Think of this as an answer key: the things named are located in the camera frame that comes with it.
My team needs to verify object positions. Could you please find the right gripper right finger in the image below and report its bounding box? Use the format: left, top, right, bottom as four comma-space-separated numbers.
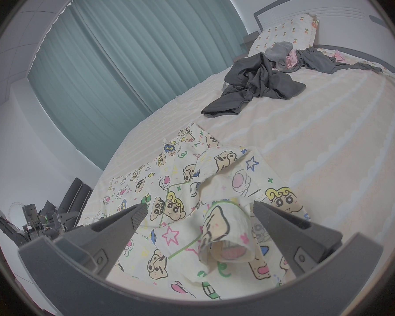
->
253, 201, 343, 281

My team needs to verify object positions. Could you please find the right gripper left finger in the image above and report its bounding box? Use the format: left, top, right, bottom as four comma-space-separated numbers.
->
54, 204, 149, 275

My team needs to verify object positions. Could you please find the white printed pyjama top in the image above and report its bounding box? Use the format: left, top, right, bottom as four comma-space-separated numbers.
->
97, 122, 311, 300

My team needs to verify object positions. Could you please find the black padded chair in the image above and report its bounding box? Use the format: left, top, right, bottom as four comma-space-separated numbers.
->
57, 177, 93, 226

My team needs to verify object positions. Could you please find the bed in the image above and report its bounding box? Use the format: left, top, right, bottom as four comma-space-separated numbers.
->
76, 0, 395, 303

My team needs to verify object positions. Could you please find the black garment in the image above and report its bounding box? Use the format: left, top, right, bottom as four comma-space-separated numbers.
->
201, 53, 307, 117

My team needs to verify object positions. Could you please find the blue-green curtain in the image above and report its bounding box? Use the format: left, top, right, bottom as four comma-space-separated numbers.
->
28, 0, 249, 170

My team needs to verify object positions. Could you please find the pink garment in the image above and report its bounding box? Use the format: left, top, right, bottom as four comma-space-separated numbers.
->
285, 50, 344, 69

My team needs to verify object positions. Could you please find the dark grey garment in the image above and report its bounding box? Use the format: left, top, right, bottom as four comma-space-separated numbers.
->
296, 46, 382, 75

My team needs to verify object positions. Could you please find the grey white bedside table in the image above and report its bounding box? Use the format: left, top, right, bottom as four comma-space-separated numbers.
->
240, 32, 260, 57

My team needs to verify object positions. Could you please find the white printed pillow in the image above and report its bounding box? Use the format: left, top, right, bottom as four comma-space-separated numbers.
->
248, 13, 319, 57

